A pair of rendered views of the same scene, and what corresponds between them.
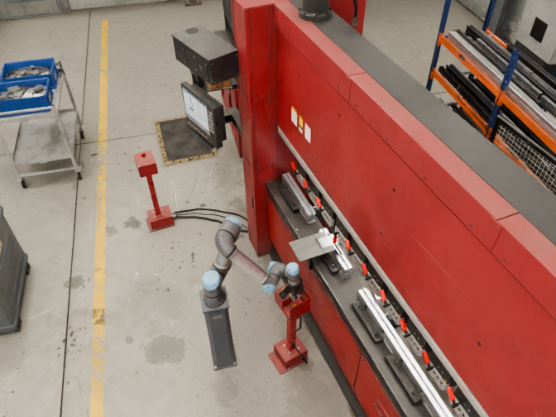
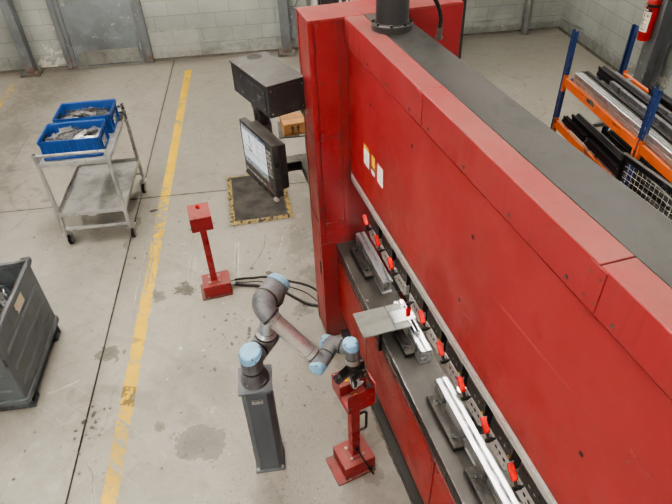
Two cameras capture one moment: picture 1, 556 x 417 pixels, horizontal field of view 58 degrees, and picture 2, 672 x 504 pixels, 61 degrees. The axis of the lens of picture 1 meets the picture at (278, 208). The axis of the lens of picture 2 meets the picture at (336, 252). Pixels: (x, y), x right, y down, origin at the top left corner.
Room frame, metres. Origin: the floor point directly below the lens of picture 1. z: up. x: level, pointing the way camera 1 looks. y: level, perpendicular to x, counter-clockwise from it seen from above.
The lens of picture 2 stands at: (0.13, -0.26, 3.18)
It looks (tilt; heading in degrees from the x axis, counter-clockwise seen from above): 39 degrees down; 7
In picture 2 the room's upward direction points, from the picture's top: 2 degrees counter-clockwise
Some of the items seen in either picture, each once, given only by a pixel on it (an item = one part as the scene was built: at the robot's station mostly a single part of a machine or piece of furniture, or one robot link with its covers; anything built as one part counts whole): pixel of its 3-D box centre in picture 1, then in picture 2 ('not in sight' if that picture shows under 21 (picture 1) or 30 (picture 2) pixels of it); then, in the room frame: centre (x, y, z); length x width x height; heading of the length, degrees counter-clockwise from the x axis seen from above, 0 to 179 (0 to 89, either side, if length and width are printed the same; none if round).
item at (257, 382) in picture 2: (213, 294); (253, 373); (1.98, 0.43, 0.82); 0.15 x 0.15 x 0.10
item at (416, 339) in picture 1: (420, 334); (508, 440); (1.39, -0.73, 1.26); 0.15 x 0.09 x 0.17; 22
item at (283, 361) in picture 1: (287, 352); (350, 458); (1.98, -0.06, 0.06); 0.25 x 0.20 x 0.12; 121
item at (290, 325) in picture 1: (291, 328); (353, 425); (1.99, -0.09, 0.39); 0.05 x 0.05 x 0.54; 31
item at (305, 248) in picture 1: (312, 246); (381, 320); (2.24, -0.23, 1.00); 0.26 x 0.18 x 0.01; 112
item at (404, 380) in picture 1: (403, 378); (486, 500); (1.34, -0.69, 0.89); 0.30 x 0.05 x 0.03; 22
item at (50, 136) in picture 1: (41, 125); (96, 173); (4.45, 2.50, 0.47); 0.90 x 0.66 x 0.95; 13
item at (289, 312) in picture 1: (292, 298); (353, 385); (1.99, -0.09, 0.75); 0.20 x 0.16 x 0.18; 31
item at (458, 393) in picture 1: (470, 405); not in sight; (1.02, -0.88, 1.26); 0.15 x 0.09 x 0.17; 22
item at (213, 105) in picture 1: (205, 113); (265, 155); (3.20, 0.54, 1.42); 0.45 x 0.12 x 0.36; 38
